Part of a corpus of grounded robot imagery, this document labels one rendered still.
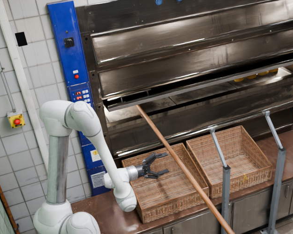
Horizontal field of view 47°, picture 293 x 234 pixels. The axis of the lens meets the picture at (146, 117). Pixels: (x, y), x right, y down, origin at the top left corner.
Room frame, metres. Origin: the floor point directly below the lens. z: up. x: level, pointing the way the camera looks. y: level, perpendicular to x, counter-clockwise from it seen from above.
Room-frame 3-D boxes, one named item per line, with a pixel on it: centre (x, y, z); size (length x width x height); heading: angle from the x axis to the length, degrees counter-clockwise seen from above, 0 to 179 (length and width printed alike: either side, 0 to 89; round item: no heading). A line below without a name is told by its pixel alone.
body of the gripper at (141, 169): (1.66, 0.06, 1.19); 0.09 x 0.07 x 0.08; 107
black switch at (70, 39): (2.13, 0.44, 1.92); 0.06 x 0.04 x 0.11; 107
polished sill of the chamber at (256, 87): (2.51, -0.54, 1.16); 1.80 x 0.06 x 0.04; 107
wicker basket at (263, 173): (2.24, -0.64, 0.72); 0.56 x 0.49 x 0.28; 106
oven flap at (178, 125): (2.49, -0.55, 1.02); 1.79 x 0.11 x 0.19; 107
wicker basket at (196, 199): (2.07, -0.09, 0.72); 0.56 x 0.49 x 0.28; 107
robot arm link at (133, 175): (1.64, 0.13, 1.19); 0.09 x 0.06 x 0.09; 17
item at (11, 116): (2.01, 0.87, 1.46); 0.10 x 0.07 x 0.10; 107
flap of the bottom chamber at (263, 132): (2.49, -0.55, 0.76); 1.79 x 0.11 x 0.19; 107
